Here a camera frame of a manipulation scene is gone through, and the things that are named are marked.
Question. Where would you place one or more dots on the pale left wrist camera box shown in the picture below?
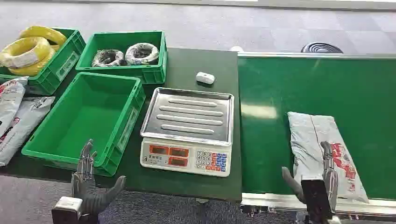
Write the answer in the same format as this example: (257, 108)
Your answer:
(66, 205)

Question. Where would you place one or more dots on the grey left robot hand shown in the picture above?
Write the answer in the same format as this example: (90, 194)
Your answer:
(88, 198)

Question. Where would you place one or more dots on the green conveyor belt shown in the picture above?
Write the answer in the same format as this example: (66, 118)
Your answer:
(325, 89)

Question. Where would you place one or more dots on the green crate with yellow coils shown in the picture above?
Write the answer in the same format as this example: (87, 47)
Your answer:
(58, 68)

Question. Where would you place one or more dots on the small white plastic device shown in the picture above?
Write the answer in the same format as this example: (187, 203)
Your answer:
(205, 78)

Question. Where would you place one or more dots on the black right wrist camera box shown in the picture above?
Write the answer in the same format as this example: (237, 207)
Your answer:
(315, 198)

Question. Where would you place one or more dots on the large empty green crate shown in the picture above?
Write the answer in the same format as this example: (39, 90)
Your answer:
(86, 120)

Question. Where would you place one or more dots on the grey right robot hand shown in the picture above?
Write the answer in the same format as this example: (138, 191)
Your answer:
(331, 185)

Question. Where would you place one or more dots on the green crate with grey coils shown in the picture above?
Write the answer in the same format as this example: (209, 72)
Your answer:
(123, 72)

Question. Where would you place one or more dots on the white electronic scale steel tray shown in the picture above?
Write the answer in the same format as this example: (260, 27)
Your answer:
(187, 123)

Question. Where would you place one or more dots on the grey parcel bag red print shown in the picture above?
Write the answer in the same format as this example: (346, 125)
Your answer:
(10, 99)
(309, 139)
(21, 123)

